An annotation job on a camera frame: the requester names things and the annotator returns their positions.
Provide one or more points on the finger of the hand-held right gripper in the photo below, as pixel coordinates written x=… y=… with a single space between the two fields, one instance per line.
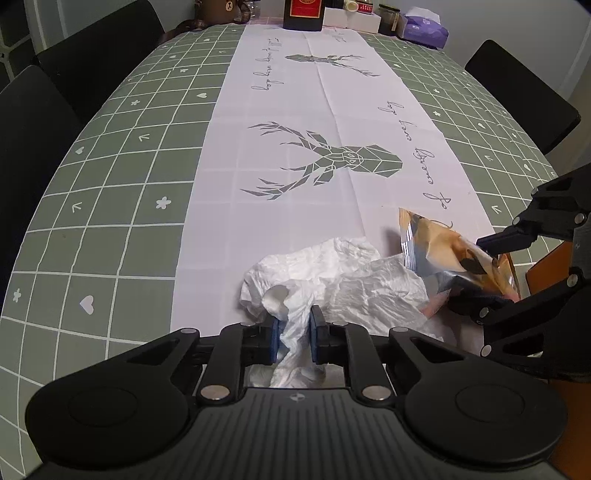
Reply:
x=554 y=207
x=545 y=323

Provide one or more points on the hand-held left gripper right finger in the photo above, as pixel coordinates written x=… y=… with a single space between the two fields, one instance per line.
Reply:
x=316 y=334

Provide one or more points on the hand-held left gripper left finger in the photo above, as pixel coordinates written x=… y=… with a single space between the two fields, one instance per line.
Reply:
x=275 y=341

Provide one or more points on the white plastic bag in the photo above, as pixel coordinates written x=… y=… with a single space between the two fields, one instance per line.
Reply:
x=360 y=286

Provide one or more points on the shiny snack packet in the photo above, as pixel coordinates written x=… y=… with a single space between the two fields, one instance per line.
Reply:
x=438 y=249

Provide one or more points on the black chair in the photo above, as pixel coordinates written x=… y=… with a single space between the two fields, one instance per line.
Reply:
x=521 y=92

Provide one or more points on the purple tissue box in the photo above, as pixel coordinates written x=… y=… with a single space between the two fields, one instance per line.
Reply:
x=422 y=27

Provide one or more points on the green checked tablecloth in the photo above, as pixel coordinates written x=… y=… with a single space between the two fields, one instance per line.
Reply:
x=138 y=138

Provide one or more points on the dark glass jar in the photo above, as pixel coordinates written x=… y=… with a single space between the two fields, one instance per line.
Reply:
x=388 y=21

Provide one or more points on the white box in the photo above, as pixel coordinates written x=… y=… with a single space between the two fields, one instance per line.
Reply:
x=364 y=22
x=334 y=17

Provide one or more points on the small red label jar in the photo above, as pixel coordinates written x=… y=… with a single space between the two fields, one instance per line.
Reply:
x=365 y=6

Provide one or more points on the dark upholstered chair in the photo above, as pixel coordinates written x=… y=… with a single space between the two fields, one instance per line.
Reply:
x=101 y=50
x=32 y=161

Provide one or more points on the dark box with red label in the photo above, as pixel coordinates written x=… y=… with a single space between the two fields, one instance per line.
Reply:
x=302 y=14

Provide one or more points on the brown bear figure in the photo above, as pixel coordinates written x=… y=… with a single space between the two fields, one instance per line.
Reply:
x=217 y=11

